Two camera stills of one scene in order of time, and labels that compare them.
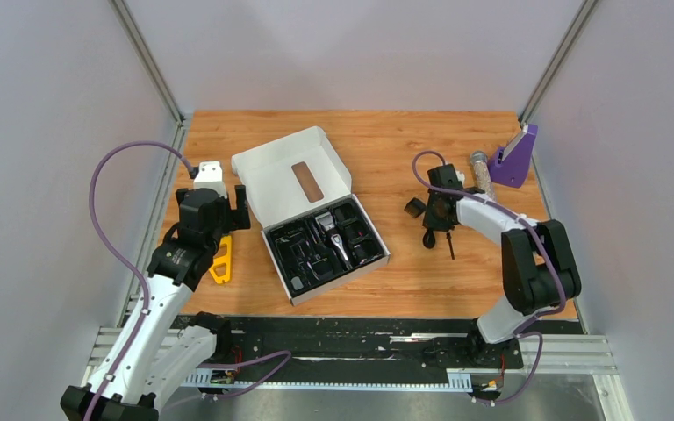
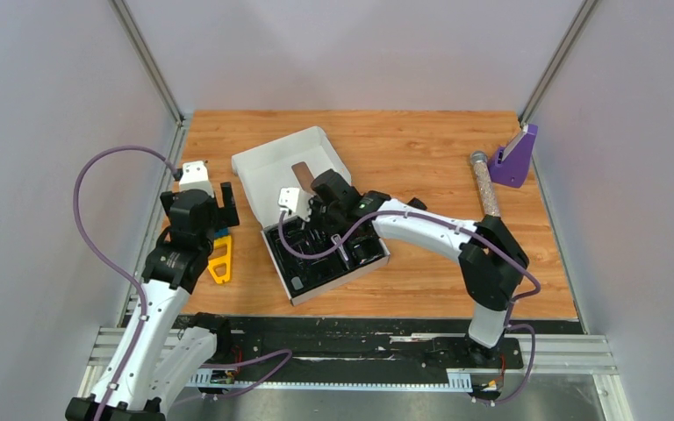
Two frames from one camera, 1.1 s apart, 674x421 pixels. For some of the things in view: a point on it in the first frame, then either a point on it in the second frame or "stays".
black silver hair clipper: x=335 y=238 stays
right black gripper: x=429 y=221 → x=313 y=205
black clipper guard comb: x=415 y=207 stays
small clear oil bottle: x=297 y=283 stays
